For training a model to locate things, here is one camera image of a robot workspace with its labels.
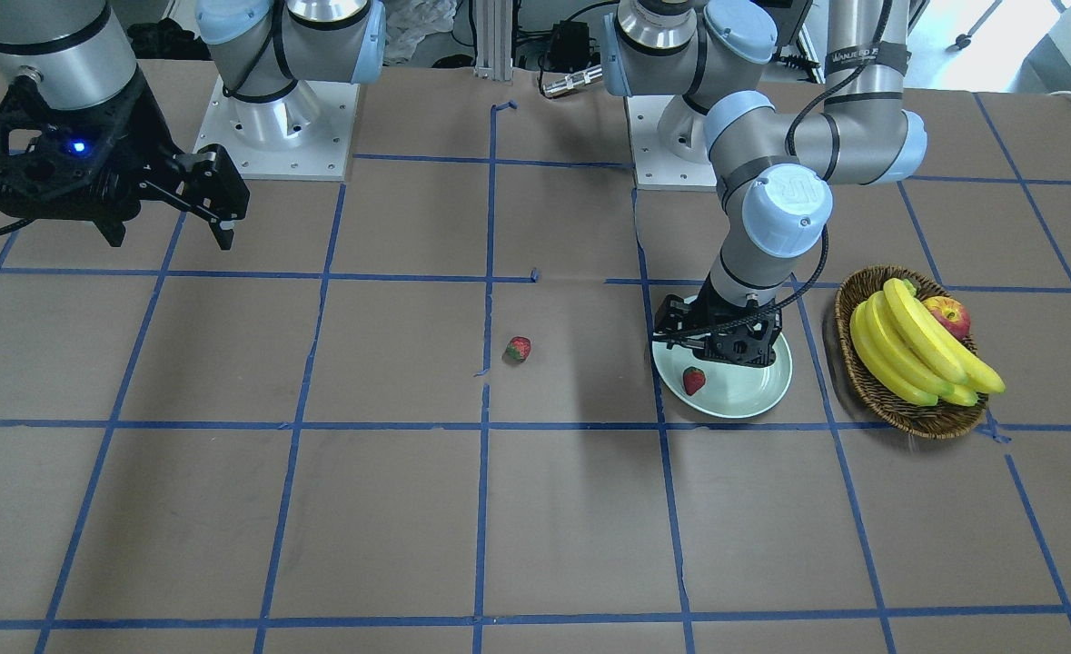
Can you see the yellow banana bunch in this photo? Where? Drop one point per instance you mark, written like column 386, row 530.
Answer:
column 912, row 355

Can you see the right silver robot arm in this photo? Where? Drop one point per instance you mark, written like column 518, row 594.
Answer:
column 80, row 55

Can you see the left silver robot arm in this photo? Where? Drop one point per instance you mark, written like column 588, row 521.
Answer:
column 773, row 171

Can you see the red strawberry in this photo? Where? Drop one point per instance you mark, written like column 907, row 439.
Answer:
column 693, row 379
column 518, row 349

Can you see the black power adapter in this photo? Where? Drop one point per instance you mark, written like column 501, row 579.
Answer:
column 569, row 47

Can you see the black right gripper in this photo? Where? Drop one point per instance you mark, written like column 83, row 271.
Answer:
column 143, row 127

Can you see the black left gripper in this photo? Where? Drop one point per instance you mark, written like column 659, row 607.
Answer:
column 669, row 320

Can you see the light green plate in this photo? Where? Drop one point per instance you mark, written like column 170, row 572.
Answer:
column 730, row 391

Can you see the aluminium frame post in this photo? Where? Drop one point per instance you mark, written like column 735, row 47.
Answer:
column 493, row 39

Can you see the brown wicker basket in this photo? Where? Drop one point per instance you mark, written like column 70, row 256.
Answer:
column 942, row 422

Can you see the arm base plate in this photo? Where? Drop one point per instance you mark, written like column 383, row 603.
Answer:
column 668, row 144
column 335, row 136

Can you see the red yellow apple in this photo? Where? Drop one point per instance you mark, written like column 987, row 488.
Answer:
column 951, row 314

